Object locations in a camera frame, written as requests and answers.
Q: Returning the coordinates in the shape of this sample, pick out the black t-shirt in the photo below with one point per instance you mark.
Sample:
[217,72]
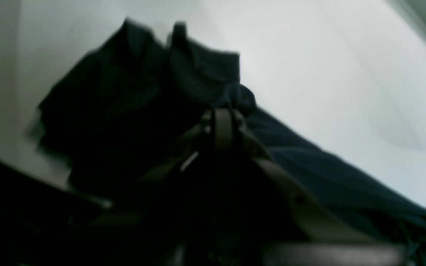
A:
[118,109]

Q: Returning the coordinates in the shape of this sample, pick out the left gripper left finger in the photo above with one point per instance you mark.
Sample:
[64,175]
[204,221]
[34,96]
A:
[141,224]

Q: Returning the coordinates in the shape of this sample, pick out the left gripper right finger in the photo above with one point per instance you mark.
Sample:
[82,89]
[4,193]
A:
[330,242]

